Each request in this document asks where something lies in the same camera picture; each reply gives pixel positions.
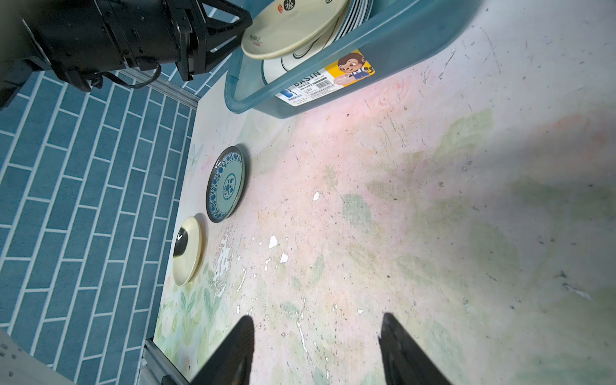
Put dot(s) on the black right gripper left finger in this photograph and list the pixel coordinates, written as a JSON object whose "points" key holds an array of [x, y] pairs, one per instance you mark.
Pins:
{"points": [[231, 363]]}

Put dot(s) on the teal plastic bin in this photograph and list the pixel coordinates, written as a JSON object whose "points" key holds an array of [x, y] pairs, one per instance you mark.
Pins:
{"points": [[398, 34]]}

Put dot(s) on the bin product label sticker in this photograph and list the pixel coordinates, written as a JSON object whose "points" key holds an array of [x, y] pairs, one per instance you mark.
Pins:
{"points": [[348, 70]]}

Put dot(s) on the metal base rail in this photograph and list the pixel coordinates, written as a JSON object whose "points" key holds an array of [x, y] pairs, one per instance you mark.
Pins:
{"points": [[156, 369]]}

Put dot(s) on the teal patterned small plate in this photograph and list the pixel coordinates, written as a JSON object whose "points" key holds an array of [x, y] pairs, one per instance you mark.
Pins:
{"points": [[225, 185]]}

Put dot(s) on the cream plate dark spot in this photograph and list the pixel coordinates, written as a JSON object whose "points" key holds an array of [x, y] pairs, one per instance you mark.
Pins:
{"points": [[187, 251]]}

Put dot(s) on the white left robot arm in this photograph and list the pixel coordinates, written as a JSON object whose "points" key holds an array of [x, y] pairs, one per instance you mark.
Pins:
{"points": [[86, 42]]}

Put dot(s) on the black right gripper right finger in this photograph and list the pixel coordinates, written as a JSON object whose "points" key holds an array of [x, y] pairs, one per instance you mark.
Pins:
{"points": [[404, 362]]}

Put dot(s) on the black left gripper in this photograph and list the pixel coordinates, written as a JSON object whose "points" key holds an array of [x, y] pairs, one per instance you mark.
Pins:
{"points": [[186, 23]]}

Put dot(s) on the white plate black quatrefoil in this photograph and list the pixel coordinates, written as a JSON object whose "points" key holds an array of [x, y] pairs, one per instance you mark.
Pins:
{"points": [[356, 13]]}

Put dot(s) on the yellow plate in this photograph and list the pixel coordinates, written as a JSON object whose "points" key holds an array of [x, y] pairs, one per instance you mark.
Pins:
{"points": [[283, 26]]}

